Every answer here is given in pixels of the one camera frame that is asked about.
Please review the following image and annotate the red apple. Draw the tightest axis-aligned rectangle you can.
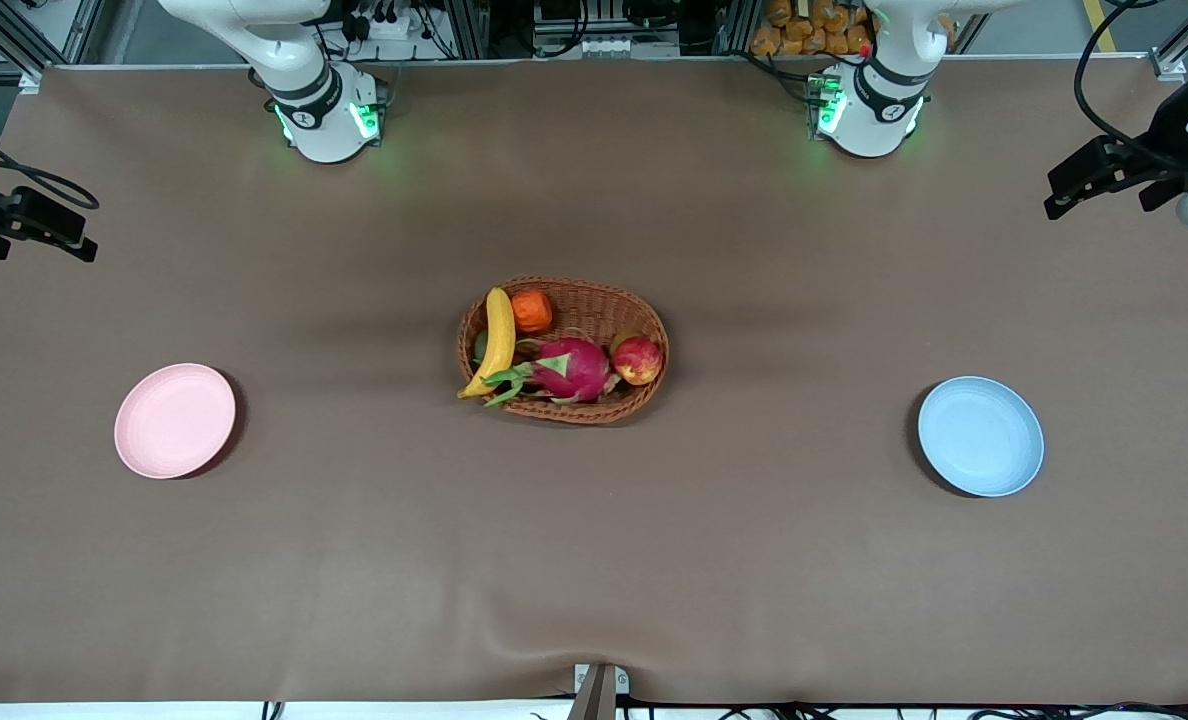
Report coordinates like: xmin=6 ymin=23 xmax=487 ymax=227
xmin=611 ymin=333 xmax=665 ymax=387

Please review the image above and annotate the orange fruit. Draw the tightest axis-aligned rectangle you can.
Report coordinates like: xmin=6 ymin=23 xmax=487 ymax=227
xmin=511 ymin=289 xmax=554 ymax=335

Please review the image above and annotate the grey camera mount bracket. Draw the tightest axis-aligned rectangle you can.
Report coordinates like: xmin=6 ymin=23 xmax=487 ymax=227
xmin=566 ymin=662 xmax=631 ymax=720

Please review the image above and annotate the yellow banana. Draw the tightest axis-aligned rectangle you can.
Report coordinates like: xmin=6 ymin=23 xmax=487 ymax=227
xmin=457 ymin=287 xmax=518 ymax=400

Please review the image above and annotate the blue plate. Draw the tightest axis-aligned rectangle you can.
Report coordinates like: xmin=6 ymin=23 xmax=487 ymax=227
xmin=917 ymin=375 xmax=1046 ymax=498

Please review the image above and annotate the brown wicker basket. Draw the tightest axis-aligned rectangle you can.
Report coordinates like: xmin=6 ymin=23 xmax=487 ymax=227
xmin=456 ymin=275 xmax=671 ymax=426

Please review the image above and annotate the brown table cloth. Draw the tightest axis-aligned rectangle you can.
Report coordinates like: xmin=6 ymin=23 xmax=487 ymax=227
xmin=0 ymin=58 xmax=1188 ymax=707

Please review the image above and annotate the pile of orange buns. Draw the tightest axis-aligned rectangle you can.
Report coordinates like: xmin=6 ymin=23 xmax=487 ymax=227
xmin=750 ymin=0 xmax=877 ymax=58

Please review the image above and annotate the pink plate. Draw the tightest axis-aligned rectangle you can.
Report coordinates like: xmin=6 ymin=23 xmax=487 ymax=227
xmin=114 ymin=362 xmax=238 ymax=480

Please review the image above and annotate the pink dragon fruit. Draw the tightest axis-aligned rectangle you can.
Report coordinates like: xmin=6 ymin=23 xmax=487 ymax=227
xmin=483 ymin=336 xmax=622 ymax=409

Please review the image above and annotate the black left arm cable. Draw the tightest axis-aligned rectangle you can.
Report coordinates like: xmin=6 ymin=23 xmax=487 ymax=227
xmin=1072 ymin=0 xmax=1177 ymax=173

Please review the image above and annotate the white power strip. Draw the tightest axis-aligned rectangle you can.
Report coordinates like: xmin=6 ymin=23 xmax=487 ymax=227
xmin=347 ymin=0 xmax=417 ymax=43

